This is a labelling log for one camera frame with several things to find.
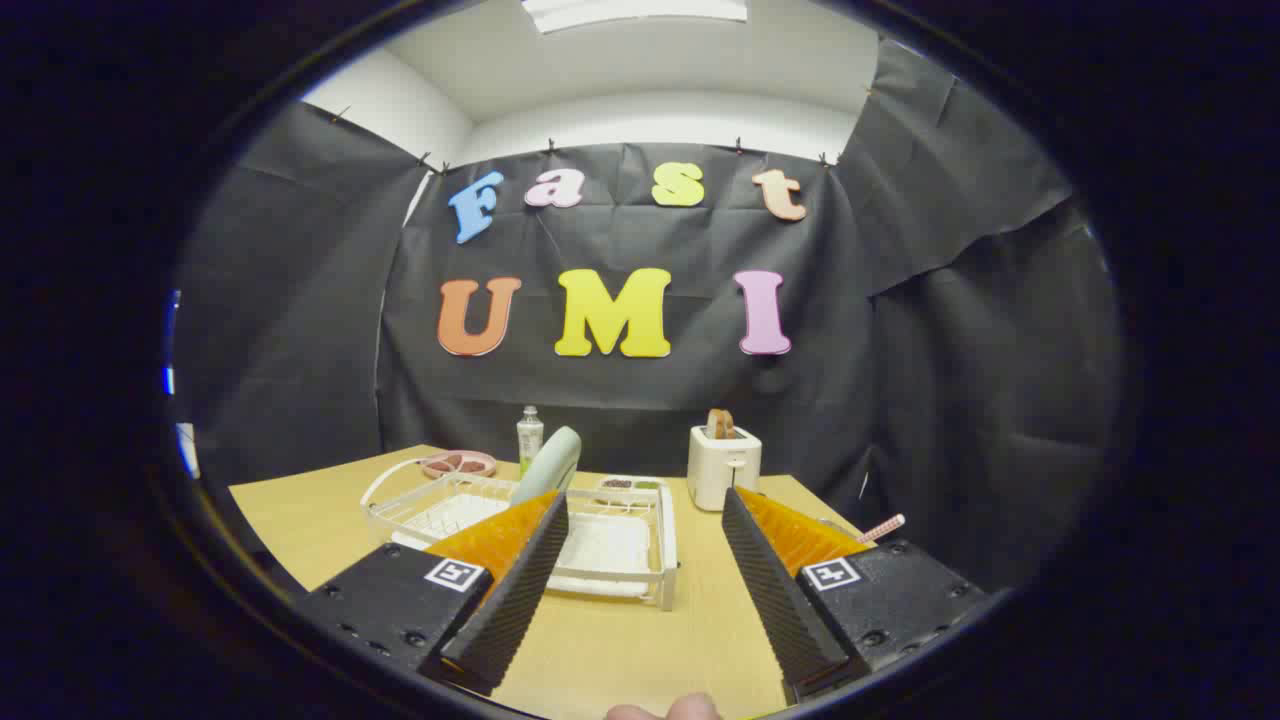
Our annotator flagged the white toaster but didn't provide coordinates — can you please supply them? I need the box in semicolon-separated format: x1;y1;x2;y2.
687;425;763;513

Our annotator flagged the black backdrop cloth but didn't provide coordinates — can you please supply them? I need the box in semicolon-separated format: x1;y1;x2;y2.
170;40;1126;601

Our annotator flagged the white divided tray with grains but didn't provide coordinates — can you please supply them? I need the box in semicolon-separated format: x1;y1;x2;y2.
597;476;666;506

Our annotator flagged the clear bottle with green drink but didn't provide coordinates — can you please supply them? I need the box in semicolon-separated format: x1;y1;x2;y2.
516;405;545;479

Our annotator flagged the white wire dish rack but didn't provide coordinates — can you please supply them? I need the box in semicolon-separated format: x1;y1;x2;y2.
360;457;679;611

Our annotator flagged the pink oval plate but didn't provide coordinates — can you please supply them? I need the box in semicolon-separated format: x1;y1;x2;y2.
420;451;498;480

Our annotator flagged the pale green plate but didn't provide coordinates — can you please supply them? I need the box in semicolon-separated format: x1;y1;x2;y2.
510;427;583;506

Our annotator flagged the ceiling light panel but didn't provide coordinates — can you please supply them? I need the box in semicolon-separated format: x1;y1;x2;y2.
520;0;749;34

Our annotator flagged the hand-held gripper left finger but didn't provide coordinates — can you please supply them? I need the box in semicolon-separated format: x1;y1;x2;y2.
298;488;571;698

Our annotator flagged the white ribbed drip tray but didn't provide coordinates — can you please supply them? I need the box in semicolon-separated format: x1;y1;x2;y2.
395;492;656;599

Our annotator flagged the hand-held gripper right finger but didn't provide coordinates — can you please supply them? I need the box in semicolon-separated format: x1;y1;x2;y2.
722;486;989;706

